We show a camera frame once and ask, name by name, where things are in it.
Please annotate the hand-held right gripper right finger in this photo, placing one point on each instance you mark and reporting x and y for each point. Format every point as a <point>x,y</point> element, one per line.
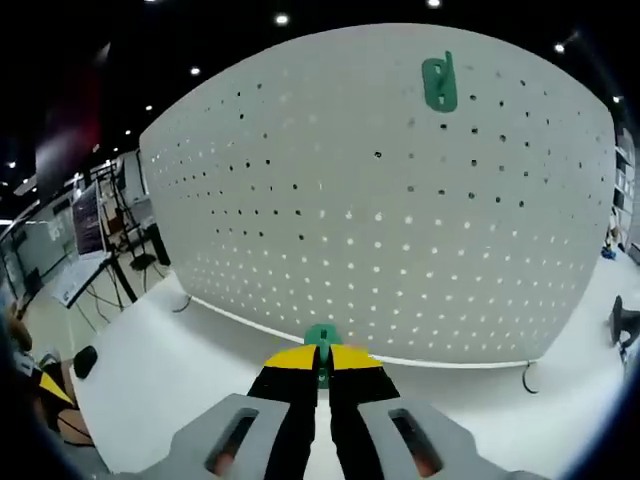
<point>365,400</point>

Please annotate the monitor on stand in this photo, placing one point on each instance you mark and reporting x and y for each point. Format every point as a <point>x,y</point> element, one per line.
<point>87,235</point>

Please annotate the black tripod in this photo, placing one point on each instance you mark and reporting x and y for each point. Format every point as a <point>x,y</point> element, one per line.
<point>127,220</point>

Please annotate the green hook assembly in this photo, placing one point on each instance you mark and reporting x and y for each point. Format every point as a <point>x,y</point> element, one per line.
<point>442,100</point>
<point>323,337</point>

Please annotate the black oval object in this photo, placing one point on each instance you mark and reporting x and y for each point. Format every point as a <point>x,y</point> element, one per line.
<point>86,361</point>

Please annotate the dark grey curved object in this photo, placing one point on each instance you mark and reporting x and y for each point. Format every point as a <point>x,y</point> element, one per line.
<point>620,320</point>

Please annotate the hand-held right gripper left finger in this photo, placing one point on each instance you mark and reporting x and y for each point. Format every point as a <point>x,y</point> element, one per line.
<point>280,400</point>

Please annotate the white perforated mounting plate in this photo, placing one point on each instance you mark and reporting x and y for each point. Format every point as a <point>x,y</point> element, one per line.
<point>350,225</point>

